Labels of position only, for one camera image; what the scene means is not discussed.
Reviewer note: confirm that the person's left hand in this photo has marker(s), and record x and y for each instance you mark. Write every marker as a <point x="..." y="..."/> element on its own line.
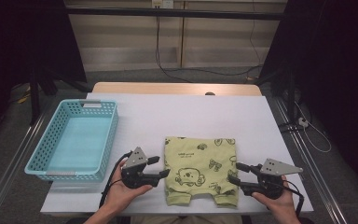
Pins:
<point x="121" y="196"/>

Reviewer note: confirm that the black curtain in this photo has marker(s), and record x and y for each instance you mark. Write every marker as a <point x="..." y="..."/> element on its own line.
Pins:
<point x="18" y="37"/>
<point x="332" y="62"/>

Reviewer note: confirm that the metal floor rail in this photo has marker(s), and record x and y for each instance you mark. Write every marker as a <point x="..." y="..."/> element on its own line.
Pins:
<point x="9" y="174"/>
<point x="317" y="174"/>

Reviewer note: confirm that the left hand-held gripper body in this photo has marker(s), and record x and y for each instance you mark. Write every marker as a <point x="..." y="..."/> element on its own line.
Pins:
<point x="133" y="177"/>

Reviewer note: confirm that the white wall socket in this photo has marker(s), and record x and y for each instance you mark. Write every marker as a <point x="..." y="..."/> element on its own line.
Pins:
<point x="162" y="3"/>

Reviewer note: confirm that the green printed baby pants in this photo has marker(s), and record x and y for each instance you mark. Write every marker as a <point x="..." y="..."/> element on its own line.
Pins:
<point x="199" y="161"/>

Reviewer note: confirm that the person's right hand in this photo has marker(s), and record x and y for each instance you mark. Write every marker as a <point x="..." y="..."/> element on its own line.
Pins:
<point x="281" y="205"/>

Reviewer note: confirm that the black metal stand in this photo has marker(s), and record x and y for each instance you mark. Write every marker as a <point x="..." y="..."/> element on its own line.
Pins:
<point x="34" y="99"/>
<point x="290" y="93"/>

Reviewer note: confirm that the blue perforated plastic basket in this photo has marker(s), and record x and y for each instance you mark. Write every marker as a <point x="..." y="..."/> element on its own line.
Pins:
<point x="74" y="143"/>

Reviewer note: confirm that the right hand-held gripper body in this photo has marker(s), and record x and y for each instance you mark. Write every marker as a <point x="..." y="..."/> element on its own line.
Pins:
<point x="270" y="183"/>

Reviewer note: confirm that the white power plug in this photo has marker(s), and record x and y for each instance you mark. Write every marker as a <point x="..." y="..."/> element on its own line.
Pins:
<point x="303" y="122"/>

